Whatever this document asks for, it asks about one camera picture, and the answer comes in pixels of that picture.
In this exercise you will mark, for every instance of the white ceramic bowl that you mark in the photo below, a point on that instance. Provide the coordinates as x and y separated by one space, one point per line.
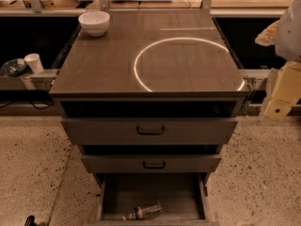
95 23

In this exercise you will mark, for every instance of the white paper cup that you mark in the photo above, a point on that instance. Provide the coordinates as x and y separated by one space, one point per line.
33 61

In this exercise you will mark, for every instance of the grey drawer cabinet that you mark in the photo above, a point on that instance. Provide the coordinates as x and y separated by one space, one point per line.
151 64

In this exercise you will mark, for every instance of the black object bottom left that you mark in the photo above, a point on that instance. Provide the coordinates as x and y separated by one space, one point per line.
30 221

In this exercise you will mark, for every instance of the grey drawer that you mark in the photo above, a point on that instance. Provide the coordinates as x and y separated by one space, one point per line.
151 163
84 131

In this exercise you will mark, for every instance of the bottom open drawer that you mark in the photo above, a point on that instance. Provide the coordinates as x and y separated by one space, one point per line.
181 195

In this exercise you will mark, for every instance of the top grey drawer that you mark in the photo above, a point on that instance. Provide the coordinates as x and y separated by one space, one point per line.
84 131

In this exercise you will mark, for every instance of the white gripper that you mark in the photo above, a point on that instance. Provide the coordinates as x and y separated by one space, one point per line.
289 37

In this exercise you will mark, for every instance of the clear plastic water bottle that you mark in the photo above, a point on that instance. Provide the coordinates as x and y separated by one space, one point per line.
144 212

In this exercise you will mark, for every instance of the middle grey drawer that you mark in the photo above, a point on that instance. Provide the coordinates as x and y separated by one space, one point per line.
151 163

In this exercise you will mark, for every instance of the dark round tray with items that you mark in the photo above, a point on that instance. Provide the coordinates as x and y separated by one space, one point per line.
14 67

